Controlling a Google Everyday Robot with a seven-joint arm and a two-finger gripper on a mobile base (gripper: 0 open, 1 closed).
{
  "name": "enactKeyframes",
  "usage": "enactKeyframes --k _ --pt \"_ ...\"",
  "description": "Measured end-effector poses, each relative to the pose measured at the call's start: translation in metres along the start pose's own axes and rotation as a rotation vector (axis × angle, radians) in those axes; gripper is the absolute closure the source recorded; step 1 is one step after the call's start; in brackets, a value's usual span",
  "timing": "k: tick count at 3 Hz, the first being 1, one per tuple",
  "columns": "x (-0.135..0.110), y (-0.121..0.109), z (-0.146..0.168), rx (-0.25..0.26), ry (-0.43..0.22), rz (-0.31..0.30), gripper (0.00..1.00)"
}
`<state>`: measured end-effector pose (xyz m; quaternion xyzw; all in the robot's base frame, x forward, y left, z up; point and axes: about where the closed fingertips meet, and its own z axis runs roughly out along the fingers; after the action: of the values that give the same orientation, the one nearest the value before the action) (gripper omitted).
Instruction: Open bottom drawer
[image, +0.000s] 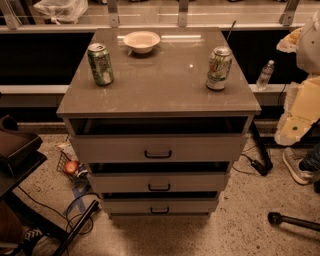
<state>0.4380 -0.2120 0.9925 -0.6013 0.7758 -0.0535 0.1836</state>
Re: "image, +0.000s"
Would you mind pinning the white 7up can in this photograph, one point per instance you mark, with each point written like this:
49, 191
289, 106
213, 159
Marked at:
220, 62

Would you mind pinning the wire basket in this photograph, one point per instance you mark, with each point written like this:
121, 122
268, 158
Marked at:
79, 177

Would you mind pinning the grey drawer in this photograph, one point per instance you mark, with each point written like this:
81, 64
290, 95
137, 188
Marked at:
159, 177
195, 139
160, 203

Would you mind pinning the grey middle drawer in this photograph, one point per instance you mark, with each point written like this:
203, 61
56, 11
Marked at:
159, 177

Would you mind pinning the grey drawer cabinet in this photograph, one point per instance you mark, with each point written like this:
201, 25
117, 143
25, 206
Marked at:
169, 82

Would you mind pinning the grey bottom drawer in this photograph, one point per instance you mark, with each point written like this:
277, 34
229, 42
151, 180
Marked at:
160, 203

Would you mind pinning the black tripod foot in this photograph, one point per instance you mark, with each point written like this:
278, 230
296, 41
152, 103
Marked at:
276, 218

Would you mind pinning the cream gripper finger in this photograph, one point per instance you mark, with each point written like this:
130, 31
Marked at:
289, 43

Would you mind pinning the white ceramic bowl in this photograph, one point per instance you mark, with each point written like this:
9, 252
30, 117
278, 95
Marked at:
141, 42

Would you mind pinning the black metal stand leg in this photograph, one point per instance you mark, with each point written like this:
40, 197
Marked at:
93, 207

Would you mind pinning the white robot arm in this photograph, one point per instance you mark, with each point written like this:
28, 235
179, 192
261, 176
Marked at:
308, 51

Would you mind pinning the red apple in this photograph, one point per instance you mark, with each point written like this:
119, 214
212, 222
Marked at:
71, 167

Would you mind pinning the clear plastic water bottle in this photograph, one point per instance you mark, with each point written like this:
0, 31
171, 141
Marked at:
265, 76

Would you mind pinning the black power adapter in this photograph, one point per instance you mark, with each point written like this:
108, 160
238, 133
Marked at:
259, 167

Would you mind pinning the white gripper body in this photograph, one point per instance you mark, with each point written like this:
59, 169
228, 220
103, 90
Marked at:
309, 50

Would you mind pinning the green soda can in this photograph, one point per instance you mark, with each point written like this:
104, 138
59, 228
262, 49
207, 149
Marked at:
100, 62

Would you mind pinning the grey sneaker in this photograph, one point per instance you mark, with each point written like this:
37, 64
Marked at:
292, 160

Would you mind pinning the grey top drawer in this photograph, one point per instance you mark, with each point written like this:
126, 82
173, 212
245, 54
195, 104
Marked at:
195, 139

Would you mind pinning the dark brown tray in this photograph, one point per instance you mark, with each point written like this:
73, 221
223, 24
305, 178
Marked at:
15, 145

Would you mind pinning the black patterned shoe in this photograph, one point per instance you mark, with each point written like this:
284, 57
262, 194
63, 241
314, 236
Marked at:
32, 237

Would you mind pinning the clear plastic bag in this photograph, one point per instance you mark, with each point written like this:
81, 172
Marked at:
62, 11

